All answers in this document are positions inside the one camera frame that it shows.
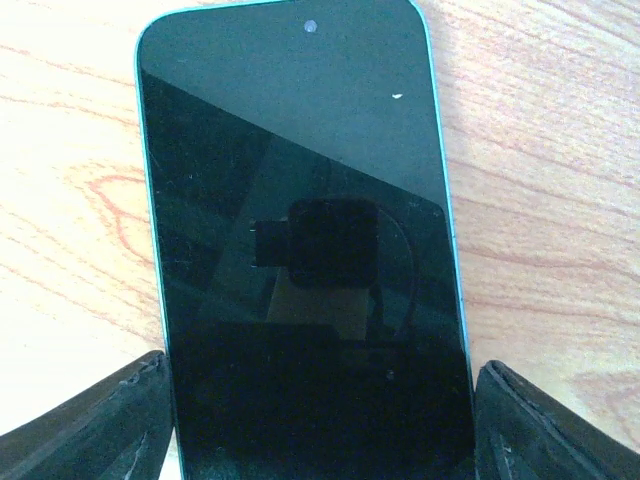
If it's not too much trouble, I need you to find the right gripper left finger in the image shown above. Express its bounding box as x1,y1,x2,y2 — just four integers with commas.
1,350,173,479

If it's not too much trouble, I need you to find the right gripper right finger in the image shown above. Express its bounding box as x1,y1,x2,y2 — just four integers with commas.
474,360,639,479

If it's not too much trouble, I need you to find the black smartphone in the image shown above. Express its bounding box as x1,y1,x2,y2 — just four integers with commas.
136,1,476,479

